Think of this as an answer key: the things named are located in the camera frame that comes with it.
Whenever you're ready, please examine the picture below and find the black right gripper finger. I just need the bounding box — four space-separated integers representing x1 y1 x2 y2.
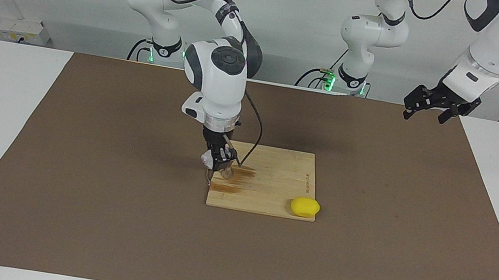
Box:
207 145 228 173
223 144 241 167

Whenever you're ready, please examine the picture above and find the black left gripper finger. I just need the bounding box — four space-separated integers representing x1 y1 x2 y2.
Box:
436 93 482 131
401 83 441 125

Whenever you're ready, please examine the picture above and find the steel double jigger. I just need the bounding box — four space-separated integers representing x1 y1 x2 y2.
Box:
219 160 237 182

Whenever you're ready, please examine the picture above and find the bamboo cutting board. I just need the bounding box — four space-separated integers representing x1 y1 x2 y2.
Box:
201 136 327 224

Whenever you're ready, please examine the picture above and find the yellow lemon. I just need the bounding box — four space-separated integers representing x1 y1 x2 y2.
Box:
289 194 322 221

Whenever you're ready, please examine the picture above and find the brown table mat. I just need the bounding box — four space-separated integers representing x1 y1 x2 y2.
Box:
0 37 499 280

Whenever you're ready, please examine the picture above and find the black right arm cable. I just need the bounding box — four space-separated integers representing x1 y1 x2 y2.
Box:
90 0 285 170

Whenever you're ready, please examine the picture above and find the black left base cable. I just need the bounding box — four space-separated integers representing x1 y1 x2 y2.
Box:
295 45 349 94

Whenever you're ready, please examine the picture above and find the black base cable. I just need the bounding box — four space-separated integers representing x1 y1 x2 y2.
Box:
126 35 151 64
295 45 349 94

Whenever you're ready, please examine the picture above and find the black right base cable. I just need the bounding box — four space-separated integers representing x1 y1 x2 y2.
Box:
126 35 151 64

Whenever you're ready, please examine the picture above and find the white wall socket box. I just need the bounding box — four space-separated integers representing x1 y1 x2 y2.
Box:
0 14 53 48

